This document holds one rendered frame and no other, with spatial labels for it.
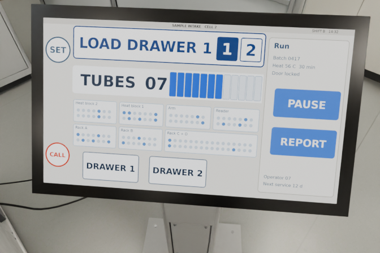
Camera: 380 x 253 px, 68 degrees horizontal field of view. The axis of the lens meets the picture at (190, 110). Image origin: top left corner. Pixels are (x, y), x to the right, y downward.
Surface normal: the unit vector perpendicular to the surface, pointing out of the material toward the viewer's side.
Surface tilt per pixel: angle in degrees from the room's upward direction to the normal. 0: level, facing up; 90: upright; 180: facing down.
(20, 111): 0
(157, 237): 5
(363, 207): 0
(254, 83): 50
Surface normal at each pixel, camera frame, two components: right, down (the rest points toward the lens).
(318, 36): -0.06, 0.10
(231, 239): 0.09, -0.69
